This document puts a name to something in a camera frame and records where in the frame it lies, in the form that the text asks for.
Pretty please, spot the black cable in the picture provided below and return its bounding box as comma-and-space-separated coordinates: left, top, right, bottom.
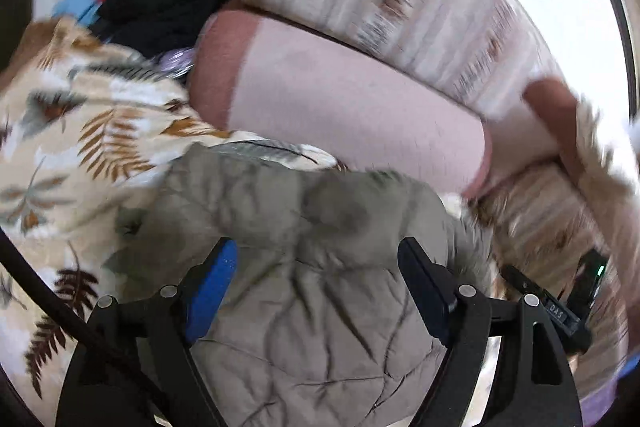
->
0, 229, 162, 427

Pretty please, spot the pink bolster cushion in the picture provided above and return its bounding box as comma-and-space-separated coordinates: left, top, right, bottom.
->
189, 8, 491, 198

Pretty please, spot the olive quilted hooded jacket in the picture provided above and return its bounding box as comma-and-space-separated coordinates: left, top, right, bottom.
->
107, 145, 497, 426

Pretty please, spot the pile of dark clothes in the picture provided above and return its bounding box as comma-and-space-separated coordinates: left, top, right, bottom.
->
52, 0, 230, 79

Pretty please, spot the leaf pattern beige blanket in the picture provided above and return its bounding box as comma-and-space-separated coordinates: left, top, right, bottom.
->
0, 13, 346, 427

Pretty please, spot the striped floral side cushion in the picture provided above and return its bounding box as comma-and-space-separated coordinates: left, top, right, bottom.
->
471, 162, 628, 387

